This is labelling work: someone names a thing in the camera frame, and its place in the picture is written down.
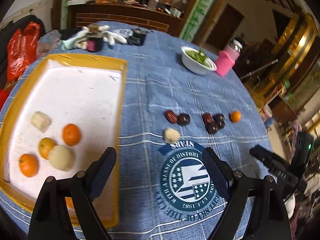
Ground red plastic bag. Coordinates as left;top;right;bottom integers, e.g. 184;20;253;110
0;22;41;110

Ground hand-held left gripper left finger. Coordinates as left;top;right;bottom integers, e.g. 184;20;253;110
28;147;118;240

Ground orange tangerine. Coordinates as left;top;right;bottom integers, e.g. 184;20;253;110
62;123;82;146
19;153;39;178

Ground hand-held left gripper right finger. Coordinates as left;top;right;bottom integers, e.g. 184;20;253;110
202;147;292;240

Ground light green cloth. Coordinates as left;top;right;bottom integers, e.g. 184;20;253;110
61;38;80;51

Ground wooden sideboard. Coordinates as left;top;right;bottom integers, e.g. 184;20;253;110
67;0;186;33

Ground bottle in pink sleeve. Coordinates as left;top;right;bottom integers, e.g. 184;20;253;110
215;38;244;77

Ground small peeled white fruit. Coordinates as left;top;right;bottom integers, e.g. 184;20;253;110
163;128;181;143

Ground black box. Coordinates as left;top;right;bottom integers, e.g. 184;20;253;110
127;29;147;46

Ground brown wooden door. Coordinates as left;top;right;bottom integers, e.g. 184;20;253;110
205;4;245;52

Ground peeled white fruit chunk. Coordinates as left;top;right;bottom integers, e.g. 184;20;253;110
31;111;52;133

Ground metal pot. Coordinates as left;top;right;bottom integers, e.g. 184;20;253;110
168;7;182;18

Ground white bowl with greens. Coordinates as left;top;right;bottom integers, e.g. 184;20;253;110
181;45;217;76

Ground white work gloves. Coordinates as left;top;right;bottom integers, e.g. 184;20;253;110
74;25;128;48

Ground yellowish tangerine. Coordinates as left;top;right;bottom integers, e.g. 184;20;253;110
38;137;56;160

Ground blue plaid tablecloth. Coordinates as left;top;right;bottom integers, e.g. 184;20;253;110
0;21;275;240

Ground dark jar pink label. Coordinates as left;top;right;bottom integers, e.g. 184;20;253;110
86;36;103;53

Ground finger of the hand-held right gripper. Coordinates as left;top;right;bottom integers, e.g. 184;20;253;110
249;145;307;193

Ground large peeled white fruit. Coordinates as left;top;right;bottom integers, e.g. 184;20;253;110
48;145;75;172

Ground white and red bucket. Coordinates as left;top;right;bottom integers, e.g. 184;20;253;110
260;105;273;120

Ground gold framed display cabinet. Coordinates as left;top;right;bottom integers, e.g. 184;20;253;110
260;12;320;120

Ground clear plastic bag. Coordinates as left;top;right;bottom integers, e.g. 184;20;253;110
36;30;62;60

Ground white foam tray yellow taped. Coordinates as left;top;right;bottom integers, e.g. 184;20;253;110
0;54;128;229

